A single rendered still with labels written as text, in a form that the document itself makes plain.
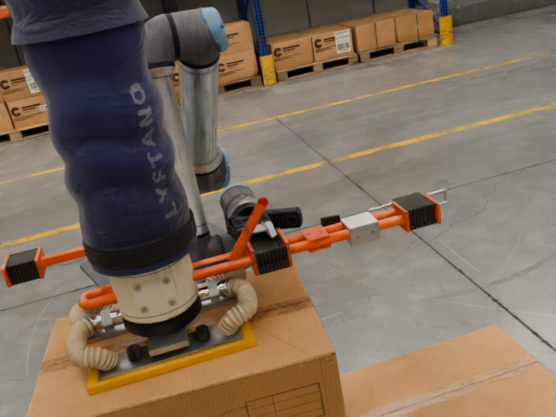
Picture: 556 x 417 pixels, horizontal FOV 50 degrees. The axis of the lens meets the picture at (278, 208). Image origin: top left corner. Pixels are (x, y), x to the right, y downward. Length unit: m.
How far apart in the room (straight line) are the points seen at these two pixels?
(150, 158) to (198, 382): 0.43
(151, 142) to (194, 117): 0.67
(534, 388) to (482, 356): 0.17
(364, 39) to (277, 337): 7.92
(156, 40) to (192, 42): 0.09
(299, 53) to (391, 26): 1.41
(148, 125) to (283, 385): 0.55
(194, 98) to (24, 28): 0.74
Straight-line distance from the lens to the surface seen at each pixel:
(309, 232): 1.33
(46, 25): 1.07
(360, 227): 1.33
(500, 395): 1.70
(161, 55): 1.56
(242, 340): 1.25
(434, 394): 1.70
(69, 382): 1.33
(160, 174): 1.14
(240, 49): 8.47
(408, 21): 9.25
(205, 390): 1.19
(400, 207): 1.37
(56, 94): 1.11
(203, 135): 1.85
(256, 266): 1.28
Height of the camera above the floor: 1.67
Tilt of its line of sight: 23 degrees down
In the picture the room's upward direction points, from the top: 11 degrees counter-clockwise
